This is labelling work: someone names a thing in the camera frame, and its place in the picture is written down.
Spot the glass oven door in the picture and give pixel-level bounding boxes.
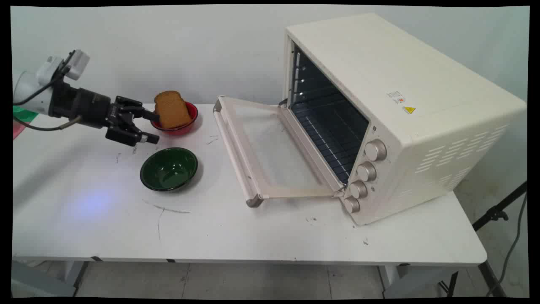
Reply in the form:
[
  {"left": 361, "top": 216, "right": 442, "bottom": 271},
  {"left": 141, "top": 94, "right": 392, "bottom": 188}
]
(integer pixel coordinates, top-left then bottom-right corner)
[{"left": 213, "top": 95, "right": 346, "bottom": 208}]

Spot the dark green bowl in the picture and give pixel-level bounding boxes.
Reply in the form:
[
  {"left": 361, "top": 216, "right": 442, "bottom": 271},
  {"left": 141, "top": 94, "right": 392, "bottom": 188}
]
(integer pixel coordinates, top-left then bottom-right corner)
[{"left": 140, "top": 147, "right": 199, "bottom": 192}]

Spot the cream toaster oven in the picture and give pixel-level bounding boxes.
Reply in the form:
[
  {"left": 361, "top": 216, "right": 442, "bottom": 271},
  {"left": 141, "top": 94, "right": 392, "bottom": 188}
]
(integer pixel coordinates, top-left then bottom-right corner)
[{"left": 282, "top": 13, "right": 527, "bottom": 226}]

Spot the green and red paper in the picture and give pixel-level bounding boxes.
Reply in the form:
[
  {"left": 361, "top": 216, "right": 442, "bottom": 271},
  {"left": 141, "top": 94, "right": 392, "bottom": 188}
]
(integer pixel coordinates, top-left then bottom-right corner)
[{"left": 13, "top": 105, "right": 38, "bottom": 140}]

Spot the brown bread slice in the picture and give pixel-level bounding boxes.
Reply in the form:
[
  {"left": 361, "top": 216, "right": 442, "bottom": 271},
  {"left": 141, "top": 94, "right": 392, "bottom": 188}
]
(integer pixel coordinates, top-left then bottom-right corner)
[{"left": 154, "top": 90, "right": 193, "bottom": 129}]

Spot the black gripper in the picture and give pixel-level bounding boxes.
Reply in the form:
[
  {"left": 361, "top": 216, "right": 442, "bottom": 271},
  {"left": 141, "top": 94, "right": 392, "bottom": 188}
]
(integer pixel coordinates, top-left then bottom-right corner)
[{"left": 49, "top": 81, "right": 160, "bottom": 147}]

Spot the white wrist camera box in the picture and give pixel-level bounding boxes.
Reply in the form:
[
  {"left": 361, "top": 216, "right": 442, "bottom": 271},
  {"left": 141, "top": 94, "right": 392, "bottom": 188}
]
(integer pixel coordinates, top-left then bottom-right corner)
[{"left": 62, "top": 49, "right": 90, "bottom": 81}]

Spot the grey hanging cable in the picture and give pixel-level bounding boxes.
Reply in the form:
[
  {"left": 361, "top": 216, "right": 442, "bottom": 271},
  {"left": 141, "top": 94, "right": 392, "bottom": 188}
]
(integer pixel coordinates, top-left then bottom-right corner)
[{"left": 486, "top": 192, "right": 528, "bottom": 297}]

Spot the black tripod stand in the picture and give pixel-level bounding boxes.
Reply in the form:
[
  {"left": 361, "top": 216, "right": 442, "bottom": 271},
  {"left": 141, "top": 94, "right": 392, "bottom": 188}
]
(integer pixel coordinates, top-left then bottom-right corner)
[{"left": 439, "top": 181, "right": 528, "bottom": 298}]

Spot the metal oven rack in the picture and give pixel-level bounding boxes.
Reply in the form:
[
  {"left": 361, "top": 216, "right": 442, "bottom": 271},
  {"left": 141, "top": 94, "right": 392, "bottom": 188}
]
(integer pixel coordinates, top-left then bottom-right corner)
[{"left": 291, "top": 101, "right": 370, "bottom": 184}]

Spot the red bowl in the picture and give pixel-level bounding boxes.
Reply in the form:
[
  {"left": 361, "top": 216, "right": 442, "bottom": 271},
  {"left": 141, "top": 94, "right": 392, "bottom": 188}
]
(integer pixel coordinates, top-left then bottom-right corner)
[{"left": 151, "top": 101, "right": 199, "bottom": 136}]

